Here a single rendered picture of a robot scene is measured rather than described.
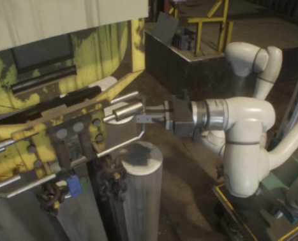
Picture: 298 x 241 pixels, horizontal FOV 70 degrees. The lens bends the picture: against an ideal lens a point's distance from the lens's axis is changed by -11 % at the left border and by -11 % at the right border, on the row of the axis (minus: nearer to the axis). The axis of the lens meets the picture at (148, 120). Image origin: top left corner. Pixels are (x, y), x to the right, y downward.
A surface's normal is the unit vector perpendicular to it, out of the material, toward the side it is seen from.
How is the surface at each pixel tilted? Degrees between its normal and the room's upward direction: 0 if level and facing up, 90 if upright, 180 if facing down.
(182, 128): 90
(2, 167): 90
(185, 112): 0
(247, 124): 58
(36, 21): 90
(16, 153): 90
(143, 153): 1
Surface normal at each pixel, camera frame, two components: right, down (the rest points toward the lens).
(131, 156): -0.03, -0.77
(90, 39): 0.57, 0.51
